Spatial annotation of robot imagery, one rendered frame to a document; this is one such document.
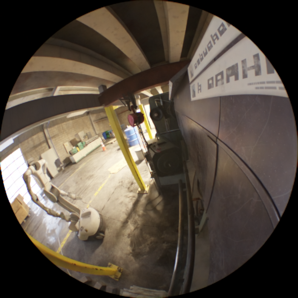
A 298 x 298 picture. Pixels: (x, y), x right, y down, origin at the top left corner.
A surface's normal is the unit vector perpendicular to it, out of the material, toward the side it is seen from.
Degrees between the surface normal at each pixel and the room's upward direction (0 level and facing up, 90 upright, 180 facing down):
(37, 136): 90
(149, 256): 0
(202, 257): 0
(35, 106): 90
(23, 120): 90
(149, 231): 0
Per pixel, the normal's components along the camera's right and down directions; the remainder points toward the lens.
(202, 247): -0.30, -0.88
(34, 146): 0.93, -0.19
